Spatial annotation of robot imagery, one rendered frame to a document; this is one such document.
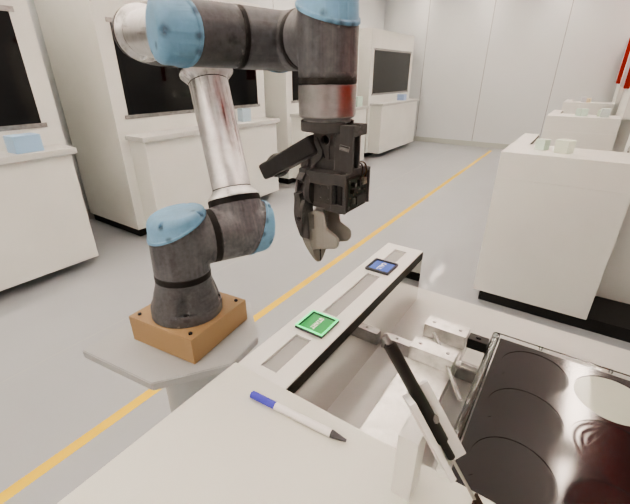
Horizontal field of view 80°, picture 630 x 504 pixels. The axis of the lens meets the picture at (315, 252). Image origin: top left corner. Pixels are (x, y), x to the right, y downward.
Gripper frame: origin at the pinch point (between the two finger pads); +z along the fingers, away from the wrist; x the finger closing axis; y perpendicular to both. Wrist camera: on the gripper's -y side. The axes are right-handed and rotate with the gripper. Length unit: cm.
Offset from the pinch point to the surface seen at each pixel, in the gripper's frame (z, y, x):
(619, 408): 20, 45, 15
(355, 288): 14.4, -0.5, 15.4
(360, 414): 28.1, 10.2, -1.2
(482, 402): 20.2, 27.7, 4.9
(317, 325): 13.6, 0.7, -0.4
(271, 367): 14.5, 0.2, -12.1
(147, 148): 27, -256, 136
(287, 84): -16, -278, 349
